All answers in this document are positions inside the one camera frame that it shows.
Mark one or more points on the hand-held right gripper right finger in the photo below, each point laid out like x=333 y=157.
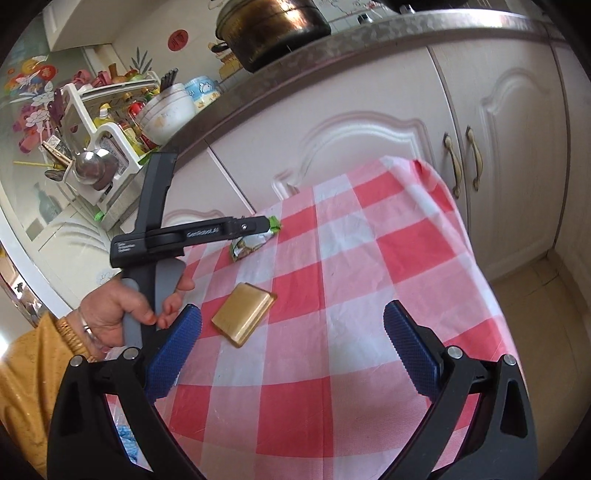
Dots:
x=413 y=350

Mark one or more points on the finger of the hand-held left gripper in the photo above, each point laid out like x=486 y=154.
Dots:
x=249 y=225

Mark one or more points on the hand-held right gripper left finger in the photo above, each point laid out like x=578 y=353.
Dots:
x=173 y=350

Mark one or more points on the green snack wrapper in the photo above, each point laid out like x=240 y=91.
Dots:
x=249 y=244

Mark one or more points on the gold snack packet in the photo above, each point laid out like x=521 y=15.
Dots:
x=242 y=314

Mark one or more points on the clear plastic bag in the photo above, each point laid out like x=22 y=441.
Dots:
x=122 y=434

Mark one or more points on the person's left forearm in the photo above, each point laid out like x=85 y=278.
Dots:
x=27 y=392

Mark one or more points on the person's left hand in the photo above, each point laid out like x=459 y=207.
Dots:
x=108 y=309

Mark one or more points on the small green object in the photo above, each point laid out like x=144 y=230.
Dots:
x=99 y=216

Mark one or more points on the steel ladle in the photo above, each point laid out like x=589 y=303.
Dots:
x=94 y=168

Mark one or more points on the red checkered tablecloth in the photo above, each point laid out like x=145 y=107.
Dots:
x=346 y=277

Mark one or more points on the white dish rack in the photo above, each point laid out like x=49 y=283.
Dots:
x=108 y=138

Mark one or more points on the large white bowl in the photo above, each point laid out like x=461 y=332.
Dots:
x=168 y=115

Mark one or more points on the red can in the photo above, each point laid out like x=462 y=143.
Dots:
x=136 y=110

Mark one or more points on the yellow bottle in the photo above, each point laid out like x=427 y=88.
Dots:
x=104 y=116

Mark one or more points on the white and blue ceramic jar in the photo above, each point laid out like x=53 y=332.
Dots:
x=203 y=92

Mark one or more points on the dark cooking pot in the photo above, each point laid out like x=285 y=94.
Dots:
x=272 y=32

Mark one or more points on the steel-edged kitchen counter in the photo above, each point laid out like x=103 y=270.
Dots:
x=369 y=41

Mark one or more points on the round red wall sticker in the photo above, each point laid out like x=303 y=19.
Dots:
x=178 y=39

